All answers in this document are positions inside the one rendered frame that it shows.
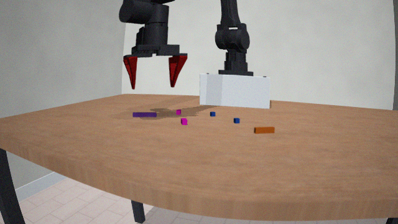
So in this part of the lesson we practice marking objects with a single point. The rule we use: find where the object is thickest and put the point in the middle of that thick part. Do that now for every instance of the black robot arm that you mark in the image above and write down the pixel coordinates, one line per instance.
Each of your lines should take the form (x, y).
(235, 41)

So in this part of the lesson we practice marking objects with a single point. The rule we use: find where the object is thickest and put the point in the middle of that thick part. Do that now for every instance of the orange rod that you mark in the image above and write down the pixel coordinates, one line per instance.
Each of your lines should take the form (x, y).
(260, 130)

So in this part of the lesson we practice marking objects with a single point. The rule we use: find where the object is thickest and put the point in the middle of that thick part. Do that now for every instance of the purple rod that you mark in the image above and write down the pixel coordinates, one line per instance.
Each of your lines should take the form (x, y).
(145, 114)

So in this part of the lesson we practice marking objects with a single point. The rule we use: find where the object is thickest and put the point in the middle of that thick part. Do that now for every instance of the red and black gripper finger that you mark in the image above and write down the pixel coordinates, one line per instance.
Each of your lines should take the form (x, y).
(132, 62)
(175, 68)

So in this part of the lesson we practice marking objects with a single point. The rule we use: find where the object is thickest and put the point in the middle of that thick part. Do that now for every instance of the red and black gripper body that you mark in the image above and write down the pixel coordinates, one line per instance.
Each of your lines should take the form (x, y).
(155, 38)

